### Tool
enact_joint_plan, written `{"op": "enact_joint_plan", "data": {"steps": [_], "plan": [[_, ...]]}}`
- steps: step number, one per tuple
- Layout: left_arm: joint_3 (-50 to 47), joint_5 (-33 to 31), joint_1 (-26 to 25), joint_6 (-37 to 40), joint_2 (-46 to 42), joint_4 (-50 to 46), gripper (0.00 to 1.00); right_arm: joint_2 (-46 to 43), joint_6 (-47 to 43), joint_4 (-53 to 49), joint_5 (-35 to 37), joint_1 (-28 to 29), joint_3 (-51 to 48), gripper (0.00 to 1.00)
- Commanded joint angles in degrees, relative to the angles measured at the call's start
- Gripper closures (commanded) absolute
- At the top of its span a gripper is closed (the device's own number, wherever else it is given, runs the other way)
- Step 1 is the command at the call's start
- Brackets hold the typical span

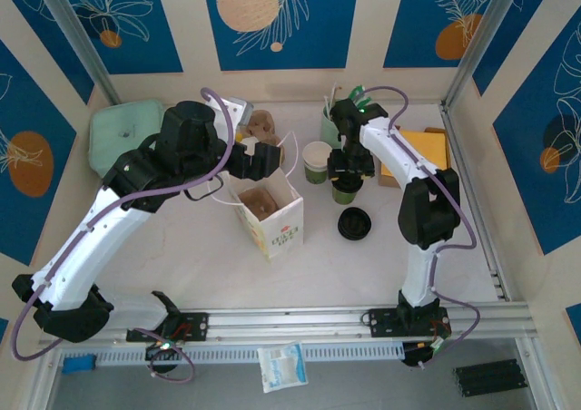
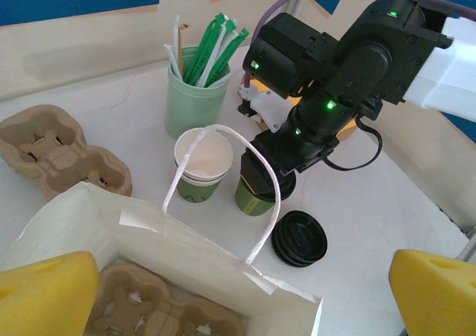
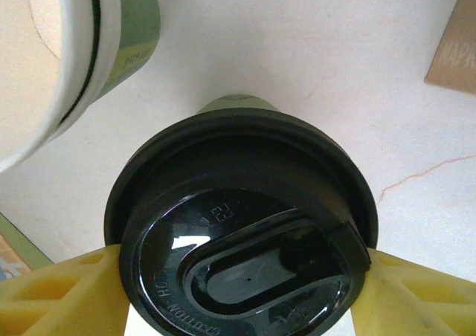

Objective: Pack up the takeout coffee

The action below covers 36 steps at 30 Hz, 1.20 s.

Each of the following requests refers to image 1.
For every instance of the yellow paper napkins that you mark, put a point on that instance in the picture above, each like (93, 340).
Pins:
(431, 144)

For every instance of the black cup lid stack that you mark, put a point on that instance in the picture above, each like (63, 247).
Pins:
(355, 223)

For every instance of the green straw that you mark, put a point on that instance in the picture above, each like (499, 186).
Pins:
(357, 91)

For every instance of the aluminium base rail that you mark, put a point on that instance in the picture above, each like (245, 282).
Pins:
(295, 321)

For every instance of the aluminium side rail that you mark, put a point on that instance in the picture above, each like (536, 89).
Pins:
(476, 201)

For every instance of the white paper bag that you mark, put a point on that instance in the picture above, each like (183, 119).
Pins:
(281, 237)

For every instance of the white blue plastic packet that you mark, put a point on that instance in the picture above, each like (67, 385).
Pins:
(281, 367)

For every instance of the black ribbed block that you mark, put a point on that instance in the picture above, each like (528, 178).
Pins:
(490, 378)

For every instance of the blue plastic piece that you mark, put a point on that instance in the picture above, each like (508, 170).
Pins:
(78, 364)

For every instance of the mint green lunch box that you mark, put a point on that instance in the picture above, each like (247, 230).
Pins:
(118, 129)

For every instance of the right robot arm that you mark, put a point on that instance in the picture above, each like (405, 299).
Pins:
(399, 151)

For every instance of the white wrapped straw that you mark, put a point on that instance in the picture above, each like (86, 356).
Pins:
(327, 102)
(336, 93)

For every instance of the brown pulp cup carrier stack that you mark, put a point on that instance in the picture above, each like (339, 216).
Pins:
(261, 122)

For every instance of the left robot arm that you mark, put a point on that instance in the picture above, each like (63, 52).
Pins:
(91, 246)

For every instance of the aluminium frame post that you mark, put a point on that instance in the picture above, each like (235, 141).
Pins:
(485, 38)
(78, 38)

